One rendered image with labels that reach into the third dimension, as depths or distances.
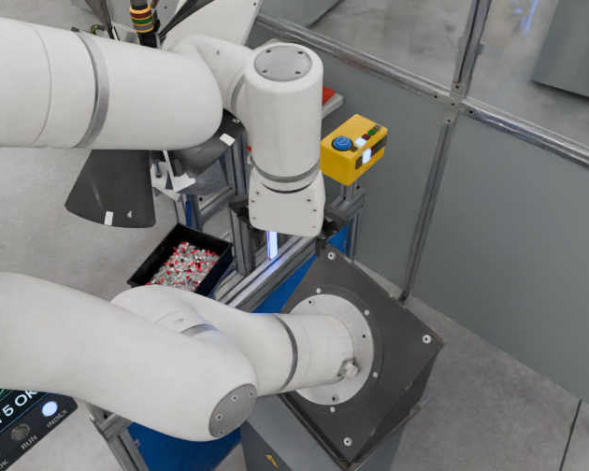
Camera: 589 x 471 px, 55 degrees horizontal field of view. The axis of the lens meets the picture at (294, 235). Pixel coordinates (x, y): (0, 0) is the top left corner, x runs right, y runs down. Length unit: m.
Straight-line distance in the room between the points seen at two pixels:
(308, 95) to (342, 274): 0.47
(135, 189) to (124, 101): 0.99
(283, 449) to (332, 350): 0.26
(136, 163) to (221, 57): 0.82
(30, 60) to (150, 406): 0.36
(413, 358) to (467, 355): 1.41
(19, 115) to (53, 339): 0.20
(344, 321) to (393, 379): 0.13
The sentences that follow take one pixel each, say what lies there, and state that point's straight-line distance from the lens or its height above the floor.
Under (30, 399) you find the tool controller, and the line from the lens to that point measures 0.97.
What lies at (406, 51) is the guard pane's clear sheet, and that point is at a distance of 1.79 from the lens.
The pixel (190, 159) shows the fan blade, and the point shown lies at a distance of 1.24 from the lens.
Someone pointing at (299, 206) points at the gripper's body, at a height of 1.43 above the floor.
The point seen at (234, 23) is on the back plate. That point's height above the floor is 1.22.
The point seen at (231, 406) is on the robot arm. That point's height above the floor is 1.36.
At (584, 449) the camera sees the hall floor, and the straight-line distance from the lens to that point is 2.32.
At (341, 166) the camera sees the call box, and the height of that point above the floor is 1.04.
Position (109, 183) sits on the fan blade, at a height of 1.01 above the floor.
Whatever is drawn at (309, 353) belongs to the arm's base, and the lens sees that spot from 0.86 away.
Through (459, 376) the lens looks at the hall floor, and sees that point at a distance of 2.30.
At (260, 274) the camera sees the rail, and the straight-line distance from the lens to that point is 1.40.
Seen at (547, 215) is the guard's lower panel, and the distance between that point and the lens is 1.82.
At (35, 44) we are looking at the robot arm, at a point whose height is 1.75.
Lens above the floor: 1.95
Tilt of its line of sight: 48 degrees down
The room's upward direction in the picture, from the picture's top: straight up
